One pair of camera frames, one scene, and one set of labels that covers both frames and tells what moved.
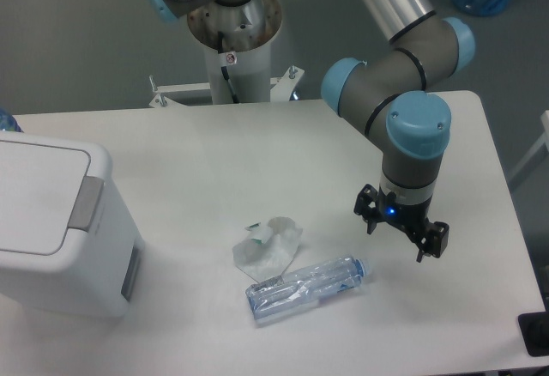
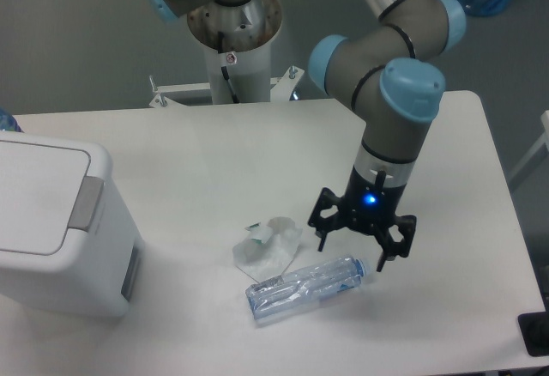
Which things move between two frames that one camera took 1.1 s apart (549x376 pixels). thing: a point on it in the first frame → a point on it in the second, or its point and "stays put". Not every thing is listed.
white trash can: (69, 245) stays put
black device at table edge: (534, 330) stays put
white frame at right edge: (543, 140) stays put
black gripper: (409, 217) → (371, 206)
